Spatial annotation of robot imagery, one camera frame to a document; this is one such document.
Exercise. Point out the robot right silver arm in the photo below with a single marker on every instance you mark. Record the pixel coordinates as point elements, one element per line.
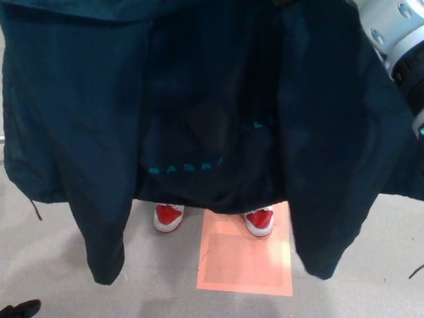
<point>397,30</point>

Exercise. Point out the dark teal coat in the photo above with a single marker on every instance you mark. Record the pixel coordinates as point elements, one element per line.
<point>83,116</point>

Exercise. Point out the orange floor tape rectangle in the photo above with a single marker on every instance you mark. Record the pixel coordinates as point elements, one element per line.
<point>245,261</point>

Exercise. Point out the robot left black foot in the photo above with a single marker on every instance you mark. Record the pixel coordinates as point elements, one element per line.
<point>20,306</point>

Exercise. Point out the red and white sneaker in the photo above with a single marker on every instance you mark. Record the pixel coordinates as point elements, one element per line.
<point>169,218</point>
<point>259,223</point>

